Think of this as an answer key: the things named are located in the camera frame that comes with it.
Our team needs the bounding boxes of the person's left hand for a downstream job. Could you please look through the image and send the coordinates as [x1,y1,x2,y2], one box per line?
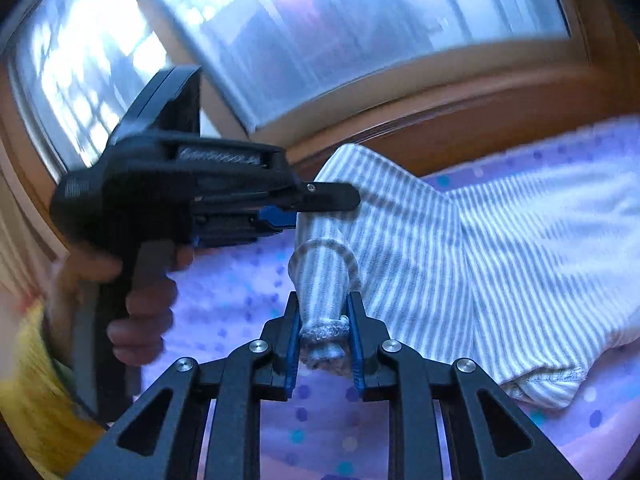
[42,245,196,366]

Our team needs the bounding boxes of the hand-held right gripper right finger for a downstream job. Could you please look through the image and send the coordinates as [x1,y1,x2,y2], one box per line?
[346,290,571,480]

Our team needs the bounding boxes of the glass window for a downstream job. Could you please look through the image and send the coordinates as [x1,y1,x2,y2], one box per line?
[7,0,573,171]

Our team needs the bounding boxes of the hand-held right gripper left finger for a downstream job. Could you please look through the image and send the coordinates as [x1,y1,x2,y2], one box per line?
[65,290,303,480]

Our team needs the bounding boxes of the cream curtain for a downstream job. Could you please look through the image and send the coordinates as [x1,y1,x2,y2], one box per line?
[0,160,68,311]

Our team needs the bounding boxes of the person's left forearm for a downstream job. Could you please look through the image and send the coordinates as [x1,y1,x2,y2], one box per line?
[0,300,108,480]

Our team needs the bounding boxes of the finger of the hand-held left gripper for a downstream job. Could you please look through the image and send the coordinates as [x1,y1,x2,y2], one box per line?
[287,182,362,213]
[257,206,298,233]

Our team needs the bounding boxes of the grey white striped pants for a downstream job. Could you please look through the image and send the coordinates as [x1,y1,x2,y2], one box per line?
[287,116,640,408]

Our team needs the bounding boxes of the wooden window ledge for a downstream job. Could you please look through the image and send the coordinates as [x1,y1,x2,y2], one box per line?
[0,0,640,261]

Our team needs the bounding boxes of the purple heart print bed sheet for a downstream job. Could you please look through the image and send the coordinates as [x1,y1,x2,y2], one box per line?
[135,125,640,480]

